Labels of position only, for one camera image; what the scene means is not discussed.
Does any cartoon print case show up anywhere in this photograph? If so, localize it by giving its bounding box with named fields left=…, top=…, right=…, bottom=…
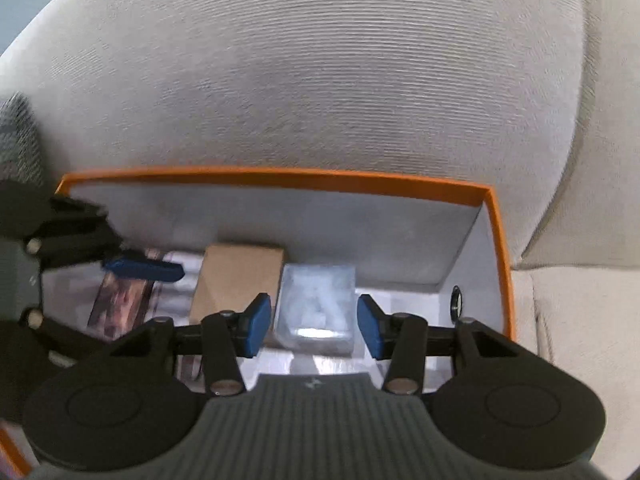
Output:
left=85, top=272, right=161, bottom=343

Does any small brown cardboard box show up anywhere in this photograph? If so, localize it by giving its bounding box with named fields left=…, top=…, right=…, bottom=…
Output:
left=189, top=243, right=286, bottom=348

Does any houndstooth pillow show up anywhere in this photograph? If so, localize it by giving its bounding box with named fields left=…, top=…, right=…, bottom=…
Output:
left=0, top=91, right=48, bottom=186

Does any clear plastic cube box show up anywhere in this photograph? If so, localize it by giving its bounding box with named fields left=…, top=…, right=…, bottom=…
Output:
left=272, top=262, right=357, bottom=358

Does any orange cardboard box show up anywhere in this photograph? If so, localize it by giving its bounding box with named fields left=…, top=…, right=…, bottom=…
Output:
left=0, top=166, right=516, bottom=478

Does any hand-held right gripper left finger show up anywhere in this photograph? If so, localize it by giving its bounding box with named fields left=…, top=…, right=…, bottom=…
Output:
left=112, top=293, right=273, bottom=397

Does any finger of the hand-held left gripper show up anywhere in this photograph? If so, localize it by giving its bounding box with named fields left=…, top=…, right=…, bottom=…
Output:
left=22, top=307, right=117, bottom=363
left=25, top=196, right=186, bottom=284

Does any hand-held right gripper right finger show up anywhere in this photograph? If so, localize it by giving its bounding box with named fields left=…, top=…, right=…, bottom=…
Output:
left=356, top=294, right=518, bottom=396

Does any beige sofa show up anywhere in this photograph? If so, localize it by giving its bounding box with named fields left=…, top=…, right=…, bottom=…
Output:
left=0, top=0, right=640, bottom=480

